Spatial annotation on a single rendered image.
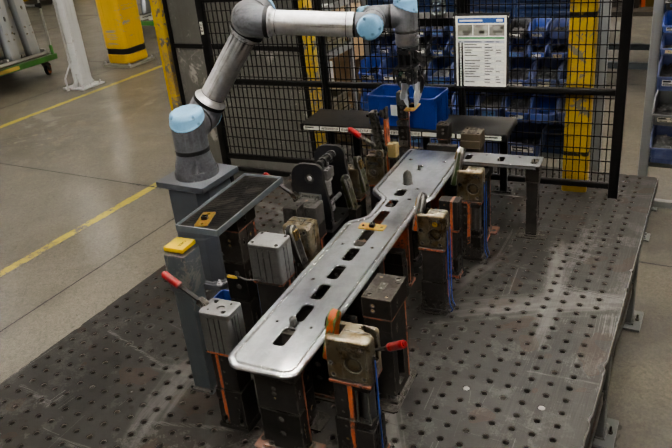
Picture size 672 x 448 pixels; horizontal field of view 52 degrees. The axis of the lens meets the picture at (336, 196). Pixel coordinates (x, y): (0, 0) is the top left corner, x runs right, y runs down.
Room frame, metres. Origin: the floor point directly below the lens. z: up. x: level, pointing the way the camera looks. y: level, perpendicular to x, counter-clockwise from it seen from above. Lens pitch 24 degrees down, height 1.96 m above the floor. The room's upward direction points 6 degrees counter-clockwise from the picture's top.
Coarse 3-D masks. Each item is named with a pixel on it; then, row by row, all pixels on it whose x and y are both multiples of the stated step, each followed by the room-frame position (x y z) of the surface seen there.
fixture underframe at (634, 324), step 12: (636, 264) 2.57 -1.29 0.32; (636, 276) 2.59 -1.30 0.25; (624, 312) 2.37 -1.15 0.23; (636, 312) 2.65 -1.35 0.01; (624, 324) 2.57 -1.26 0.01; (636, 324) 2.56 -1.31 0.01; (612, 360) 2.10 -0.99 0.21; (600, 408) 1.86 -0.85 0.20; (600, 420) 1.91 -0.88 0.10; (612, 420) 1.99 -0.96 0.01; (600, 432) 1.91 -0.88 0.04; (612, 432) 1.92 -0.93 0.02; (588, 444) 1.68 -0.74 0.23; (600, 444) 1.88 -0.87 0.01; (612, 444) 1.87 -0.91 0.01
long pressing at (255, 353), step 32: (416, 160) 2.38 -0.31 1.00; (448, 160) 2.35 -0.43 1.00; (384, 192) 2.13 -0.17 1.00; (416, 192) 2.10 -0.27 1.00; (352, 224) 1.91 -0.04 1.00; (384, 224) 1.89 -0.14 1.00; (320, 256) 1.72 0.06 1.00; (384, 256) 1.70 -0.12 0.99; (288, 288) 1.57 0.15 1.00; (352, 288) 1.54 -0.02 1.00; (288, 320) 1.42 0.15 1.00; (320, 320) 1.41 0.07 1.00; (256, 352) 1.31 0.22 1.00; (288, 352) 1.29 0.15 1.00
